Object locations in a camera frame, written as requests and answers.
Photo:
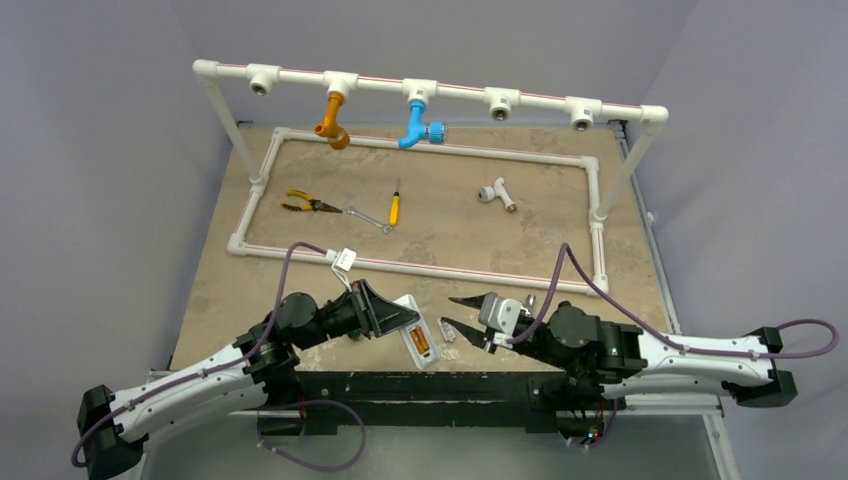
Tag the white PVC pipe frame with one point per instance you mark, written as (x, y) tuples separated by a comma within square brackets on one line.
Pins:
[(582, 113)]

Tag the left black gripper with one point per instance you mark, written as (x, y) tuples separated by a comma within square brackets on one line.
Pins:
[(392, 316)]

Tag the white remote control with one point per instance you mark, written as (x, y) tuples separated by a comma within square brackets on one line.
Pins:
[(434, 356)]

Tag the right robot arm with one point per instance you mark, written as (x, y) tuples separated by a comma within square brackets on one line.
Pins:
[(682, 361)]

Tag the blue plastic faucet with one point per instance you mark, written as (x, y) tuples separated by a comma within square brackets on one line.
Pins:
[(417, 130)]

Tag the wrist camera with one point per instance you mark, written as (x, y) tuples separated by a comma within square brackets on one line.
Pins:
[(500, 313), (342, 260)]

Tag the chrome metal faucet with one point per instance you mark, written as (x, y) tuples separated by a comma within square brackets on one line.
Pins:
[(528, 305)]

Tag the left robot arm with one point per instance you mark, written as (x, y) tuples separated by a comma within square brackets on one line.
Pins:
[(257, 369)]

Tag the white battery compartment cover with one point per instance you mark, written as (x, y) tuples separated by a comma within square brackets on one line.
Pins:
[(447, 331)]

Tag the yellow screwdriver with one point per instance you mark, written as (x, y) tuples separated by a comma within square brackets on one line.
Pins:
[(395, 205)]

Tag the white plastic faucet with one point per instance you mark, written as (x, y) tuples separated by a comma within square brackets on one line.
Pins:
[(497, 191)]

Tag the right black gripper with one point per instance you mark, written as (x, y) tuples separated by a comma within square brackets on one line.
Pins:
[(540, 344)]

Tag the orange plastic faucet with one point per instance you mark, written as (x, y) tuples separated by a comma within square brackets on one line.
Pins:
[(328, 128)]

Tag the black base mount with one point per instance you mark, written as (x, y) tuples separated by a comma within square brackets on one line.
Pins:
[(537, 402)]

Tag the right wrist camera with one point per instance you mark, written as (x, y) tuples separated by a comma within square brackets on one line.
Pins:
[(500, 313)]

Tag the yellow handled pliers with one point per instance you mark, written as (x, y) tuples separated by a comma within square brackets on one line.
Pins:
[(309, 203)]

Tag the silver wrench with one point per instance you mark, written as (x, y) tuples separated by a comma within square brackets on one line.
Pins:
[(384, 227)]

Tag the orange battery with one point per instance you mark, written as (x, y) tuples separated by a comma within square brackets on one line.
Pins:
[(414, 336), (423, 341)]

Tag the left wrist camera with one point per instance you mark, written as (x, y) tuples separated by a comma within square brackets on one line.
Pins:
[(342, 260)]

